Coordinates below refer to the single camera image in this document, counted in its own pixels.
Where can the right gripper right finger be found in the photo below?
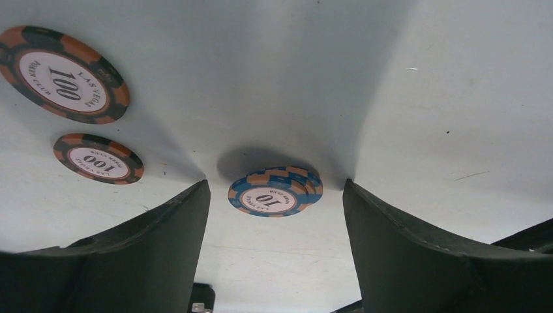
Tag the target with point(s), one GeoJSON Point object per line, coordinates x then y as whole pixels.
{"type": "Point", "coordinates": [405, 264]}

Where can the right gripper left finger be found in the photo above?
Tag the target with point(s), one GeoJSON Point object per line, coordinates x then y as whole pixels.
{"type": "Point", "coordinates": [146, 264]}

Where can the poker chip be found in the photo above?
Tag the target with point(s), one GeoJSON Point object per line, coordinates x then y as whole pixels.
{"type": "Point", "coordinates": [63, 75]}
{"type": "Point", "coordinates": [276, 191]}
{"type": "Point", "coordinates": [98, 158]}

